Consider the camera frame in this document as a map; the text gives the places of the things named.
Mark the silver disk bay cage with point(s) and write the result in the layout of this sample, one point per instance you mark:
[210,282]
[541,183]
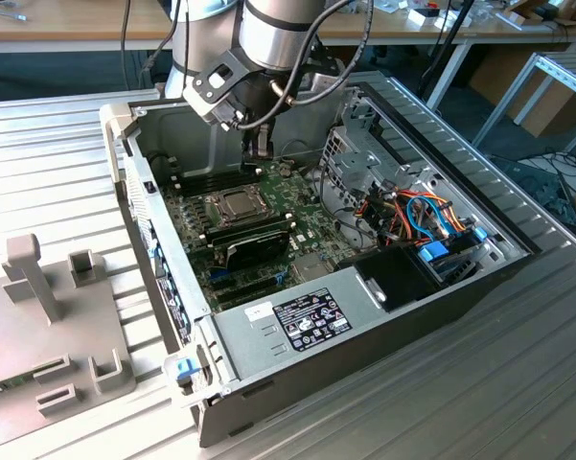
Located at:
[359,160]

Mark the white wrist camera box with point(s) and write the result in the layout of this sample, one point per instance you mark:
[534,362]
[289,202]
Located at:
[213,86]

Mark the installed RAM stick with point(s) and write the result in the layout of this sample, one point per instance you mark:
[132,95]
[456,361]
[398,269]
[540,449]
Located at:
[249,230]

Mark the silver chipset heatsink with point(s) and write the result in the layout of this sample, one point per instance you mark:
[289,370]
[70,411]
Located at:
[311,268]

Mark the aluminium frame shelf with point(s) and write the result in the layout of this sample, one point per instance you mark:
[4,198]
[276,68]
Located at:
[572,72]

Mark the green RAM stick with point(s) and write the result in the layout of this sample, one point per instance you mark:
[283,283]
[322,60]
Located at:
[9,383]

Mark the black rating label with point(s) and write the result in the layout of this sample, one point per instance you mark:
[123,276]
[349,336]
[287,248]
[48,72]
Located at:
[311,320]

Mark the silver power supply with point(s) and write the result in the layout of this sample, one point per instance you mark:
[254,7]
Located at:
[246,352]

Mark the large brown cardboard panel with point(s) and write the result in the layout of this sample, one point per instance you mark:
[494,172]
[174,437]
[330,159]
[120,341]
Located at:
[498,72]

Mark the small white box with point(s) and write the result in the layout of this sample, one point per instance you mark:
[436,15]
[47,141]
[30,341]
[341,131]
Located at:
[419,18]

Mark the green motherboard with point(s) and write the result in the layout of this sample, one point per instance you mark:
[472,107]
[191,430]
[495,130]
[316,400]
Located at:
[316,225]

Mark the blue case latch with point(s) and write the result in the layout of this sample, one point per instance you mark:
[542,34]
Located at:
[184,370]

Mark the grey parts rack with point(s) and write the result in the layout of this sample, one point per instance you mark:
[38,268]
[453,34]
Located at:
[52,345]

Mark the black pole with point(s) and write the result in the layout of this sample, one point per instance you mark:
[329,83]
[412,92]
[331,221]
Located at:
[457,26]

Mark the wooden desk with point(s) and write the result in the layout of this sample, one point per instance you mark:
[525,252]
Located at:
[52,26]
[388,29]

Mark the small white sticker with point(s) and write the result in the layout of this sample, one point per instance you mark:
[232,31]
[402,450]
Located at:
[259,312]

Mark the silver CPU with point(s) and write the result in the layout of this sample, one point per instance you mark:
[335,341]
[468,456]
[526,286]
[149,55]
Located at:
[241,203]

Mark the open black PC case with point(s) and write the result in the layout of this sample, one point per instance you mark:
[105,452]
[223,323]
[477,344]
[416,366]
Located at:
[364,345]

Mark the black graphics card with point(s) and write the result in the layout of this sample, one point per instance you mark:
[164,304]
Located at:
[256,249]

